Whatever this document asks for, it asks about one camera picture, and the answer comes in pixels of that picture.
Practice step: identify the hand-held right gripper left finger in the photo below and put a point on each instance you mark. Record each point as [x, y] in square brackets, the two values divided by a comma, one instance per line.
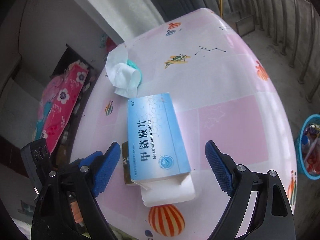
[107, 166]

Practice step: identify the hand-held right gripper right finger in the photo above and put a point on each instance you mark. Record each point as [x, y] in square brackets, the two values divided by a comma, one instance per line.
[220, 167]

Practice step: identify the purple snack packet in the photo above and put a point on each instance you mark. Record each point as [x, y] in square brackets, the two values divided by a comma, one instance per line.
[314, 129]

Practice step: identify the blue mesh basket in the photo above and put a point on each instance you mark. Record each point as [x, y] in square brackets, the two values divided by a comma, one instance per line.
[300, 165]

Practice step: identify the metal railing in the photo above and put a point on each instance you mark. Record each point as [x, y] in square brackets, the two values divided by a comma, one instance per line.
[285, 47]

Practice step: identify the pink floral cloth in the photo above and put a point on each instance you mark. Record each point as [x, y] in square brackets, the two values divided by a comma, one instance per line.
[62, 100]

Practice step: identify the blue medicine box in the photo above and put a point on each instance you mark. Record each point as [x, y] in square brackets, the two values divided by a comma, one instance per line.
[155, 135]

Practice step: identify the metal dustpan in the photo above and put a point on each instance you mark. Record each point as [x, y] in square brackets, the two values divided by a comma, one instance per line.
[246, 26]

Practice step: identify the small brown box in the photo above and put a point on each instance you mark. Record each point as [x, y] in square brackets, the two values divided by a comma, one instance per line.
[125, 165]

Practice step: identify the black box with circles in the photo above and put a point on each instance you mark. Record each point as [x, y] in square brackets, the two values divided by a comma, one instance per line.
[35, 155]

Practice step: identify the teal round object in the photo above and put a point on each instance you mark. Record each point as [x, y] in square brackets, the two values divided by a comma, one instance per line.
[132, 63]

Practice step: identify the clear plastic bottle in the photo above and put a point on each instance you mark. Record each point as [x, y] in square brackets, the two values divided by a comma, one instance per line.
[305, 142]

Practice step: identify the white crumpled tissue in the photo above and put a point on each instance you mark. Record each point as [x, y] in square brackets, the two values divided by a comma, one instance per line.
[122, 77]

